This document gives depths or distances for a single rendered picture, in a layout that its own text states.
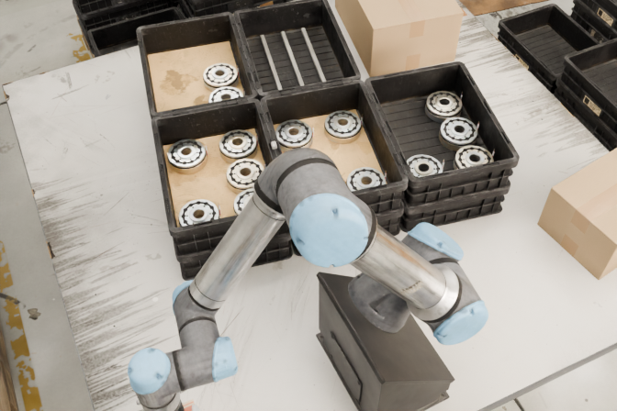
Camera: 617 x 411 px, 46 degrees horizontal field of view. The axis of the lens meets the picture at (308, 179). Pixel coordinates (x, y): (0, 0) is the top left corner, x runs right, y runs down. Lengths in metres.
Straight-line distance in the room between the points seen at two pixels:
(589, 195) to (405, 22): 0.78
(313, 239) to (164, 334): 0.81
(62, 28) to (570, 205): 2.78
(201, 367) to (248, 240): 0.24
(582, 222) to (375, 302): 0.64
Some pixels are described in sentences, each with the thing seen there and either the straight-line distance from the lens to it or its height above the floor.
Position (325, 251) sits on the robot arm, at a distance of 1.15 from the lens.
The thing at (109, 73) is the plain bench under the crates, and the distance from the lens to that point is 2.52.
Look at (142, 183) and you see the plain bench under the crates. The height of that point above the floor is 0.70.
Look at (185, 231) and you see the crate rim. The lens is 1.74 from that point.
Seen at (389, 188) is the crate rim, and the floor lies 0.93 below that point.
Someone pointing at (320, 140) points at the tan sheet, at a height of 0.83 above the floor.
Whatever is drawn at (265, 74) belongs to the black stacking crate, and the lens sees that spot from 2.23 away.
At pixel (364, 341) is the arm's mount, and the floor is 0.98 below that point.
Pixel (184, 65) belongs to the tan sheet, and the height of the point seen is 0.83.
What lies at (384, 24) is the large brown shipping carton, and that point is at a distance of 2.31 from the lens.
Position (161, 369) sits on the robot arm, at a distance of 1.35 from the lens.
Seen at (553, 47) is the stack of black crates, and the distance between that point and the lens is 3.36.
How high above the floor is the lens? 2.31
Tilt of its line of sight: 50 degrees down
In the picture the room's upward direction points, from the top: 1 degrees counter-clockwise
